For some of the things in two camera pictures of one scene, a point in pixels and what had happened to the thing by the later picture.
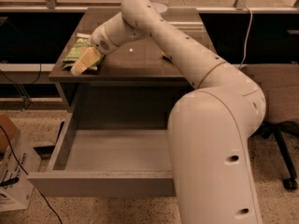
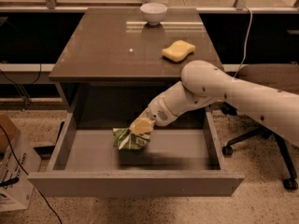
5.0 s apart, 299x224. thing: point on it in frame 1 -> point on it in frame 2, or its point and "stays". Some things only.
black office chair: [278, 86] stays
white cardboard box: [18, 163] stays
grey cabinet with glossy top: [135, 84] stays
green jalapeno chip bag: [78, 48] -> [125, 140]
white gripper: [100, 39] -> [157, 111]
